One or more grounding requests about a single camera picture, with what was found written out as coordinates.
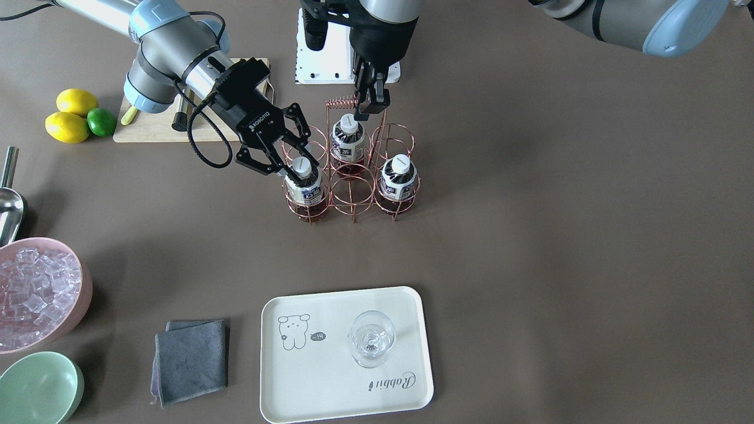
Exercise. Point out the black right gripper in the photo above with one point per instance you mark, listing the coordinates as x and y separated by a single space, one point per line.
257 125

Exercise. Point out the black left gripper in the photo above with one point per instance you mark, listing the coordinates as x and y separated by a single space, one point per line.
374 49

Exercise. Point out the tea bottle white cap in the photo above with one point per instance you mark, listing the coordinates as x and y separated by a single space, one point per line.
349 146
307 198

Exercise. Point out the copper wire bottle rack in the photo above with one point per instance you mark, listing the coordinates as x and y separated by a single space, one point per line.
352 188

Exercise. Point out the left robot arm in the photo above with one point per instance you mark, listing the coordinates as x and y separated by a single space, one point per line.
380 33

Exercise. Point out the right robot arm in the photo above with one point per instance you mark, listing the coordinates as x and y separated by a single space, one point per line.
176 52

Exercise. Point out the bamboo cutting board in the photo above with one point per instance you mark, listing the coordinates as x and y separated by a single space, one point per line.
156 128

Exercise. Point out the steel muddler black tip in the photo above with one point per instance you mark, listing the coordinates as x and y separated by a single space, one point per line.
180 117

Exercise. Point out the yellow plastic knife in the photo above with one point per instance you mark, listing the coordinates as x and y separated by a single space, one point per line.
128 117

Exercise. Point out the green lime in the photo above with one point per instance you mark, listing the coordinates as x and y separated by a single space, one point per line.
101 122

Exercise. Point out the upper whole lemon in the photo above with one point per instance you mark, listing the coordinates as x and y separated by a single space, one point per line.
76 101

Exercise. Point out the whole lemon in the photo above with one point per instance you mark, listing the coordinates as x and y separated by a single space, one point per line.
76 101
67 127

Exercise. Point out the lower whole lemon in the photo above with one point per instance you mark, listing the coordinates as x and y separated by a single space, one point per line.
67 127

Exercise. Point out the clear wine glass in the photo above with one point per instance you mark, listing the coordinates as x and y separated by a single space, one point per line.
371 338

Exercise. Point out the grey folded cloth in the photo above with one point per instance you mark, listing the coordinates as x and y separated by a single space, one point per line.
190 360

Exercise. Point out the cream rabbit tray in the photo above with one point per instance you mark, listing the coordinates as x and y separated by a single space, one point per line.
308 368

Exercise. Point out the steel ice scoop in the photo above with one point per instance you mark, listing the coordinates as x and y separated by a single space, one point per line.
13 204

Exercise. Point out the pink bowl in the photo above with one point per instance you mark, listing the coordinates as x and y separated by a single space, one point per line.
84 298

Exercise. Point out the clear ice cubes pile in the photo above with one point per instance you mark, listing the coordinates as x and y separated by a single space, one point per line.
39 289

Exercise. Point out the green bowl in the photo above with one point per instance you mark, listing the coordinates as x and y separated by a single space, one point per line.
43 387

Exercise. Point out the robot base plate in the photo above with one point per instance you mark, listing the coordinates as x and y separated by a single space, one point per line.
334 63

